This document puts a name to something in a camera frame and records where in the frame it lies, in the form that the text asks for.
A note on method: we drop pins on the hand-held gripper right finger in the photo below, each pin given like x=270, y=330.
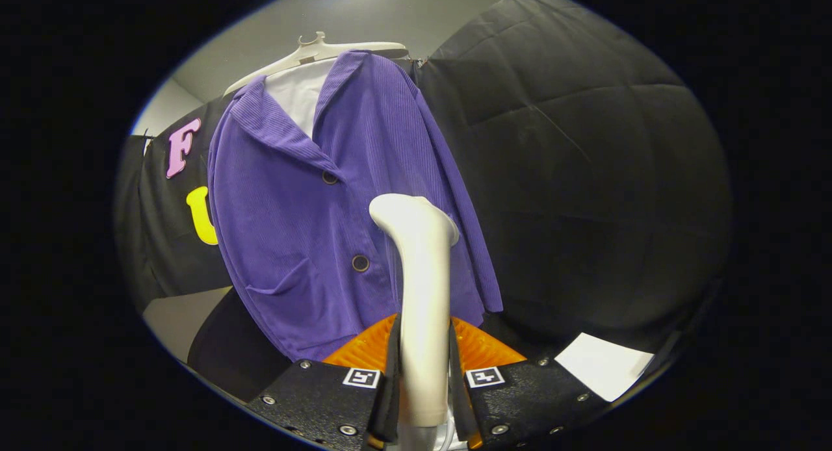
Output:
x=520, y=399

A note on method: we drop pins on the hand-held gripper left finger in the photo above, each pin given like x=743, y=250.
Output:
x=325, y=399

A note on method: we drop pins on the white garment steamer head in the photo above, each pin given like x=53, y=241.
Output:
x=426, y=295

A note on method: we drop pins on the cream plastic clothes hanger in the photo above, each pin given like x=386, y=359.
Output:
x=312, y=53

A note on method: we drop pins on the white flat sheet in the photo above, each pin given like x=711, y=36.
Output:
x=604, y=366

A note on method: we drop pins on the grey cabinet with dark top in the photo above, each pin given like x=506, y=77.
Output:
x=182, y=314

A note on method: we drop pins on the black backdrop cloth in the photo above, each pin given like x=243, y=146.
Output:
x=585, y=178

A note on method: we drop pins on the white mannequin torso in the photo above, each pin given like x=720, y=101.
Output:
x=299, y=100

